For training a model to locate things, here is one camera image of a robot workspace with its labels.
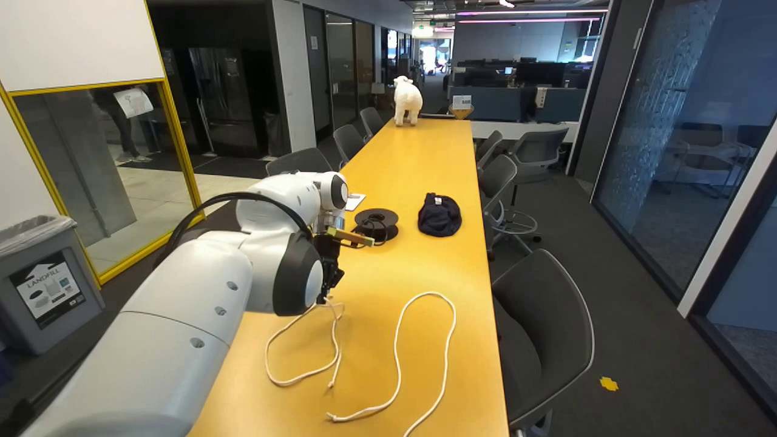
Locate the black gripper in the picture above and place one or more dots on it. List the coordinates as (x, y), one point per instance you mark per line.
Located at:
(330, 248)

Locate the white paper sheet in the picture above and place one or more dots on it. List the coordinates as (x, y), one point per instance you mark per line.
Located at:
(354, 202)

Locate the black filament spool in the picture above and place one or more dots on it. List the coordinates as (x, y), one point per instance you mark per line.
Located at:
(381, 224)

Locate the grey office chair far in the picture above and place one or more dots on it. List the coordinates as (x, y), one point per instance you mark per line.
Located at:
(539, 148)

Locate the grey office chair near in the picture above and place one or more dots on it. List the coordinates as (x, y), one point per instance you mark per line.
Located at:
(547, 337)

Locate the grey office chair middle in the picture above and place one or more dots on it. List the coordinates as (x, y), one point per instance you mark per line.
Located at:
(498, 188)

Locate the black cloth bundle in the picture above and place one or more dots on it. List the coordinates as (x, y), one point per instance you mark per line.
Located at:
(439, 216)

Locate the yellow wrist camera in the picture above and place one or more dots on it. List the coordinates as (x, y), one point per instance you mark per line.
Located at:
(356, 239)

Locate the yellow framed mirror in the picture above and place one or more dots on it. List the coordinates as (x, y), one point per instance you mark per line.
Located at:
(54, 159)

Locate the grey office chair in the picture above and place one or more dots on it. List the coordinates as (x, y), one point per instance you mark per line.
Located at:
(539, 148)
(547, 337)
(498, 188)

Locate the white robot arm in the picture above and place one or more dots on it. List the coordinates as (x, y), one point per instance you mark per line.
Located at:
(155, 367)

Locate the grey box with label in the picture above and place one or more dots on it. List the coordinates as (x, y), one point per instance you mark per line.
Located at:
(47, 290)

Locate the white plush toy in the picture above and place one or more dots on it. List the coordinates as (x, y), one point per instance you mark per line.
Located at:
(410, 100)

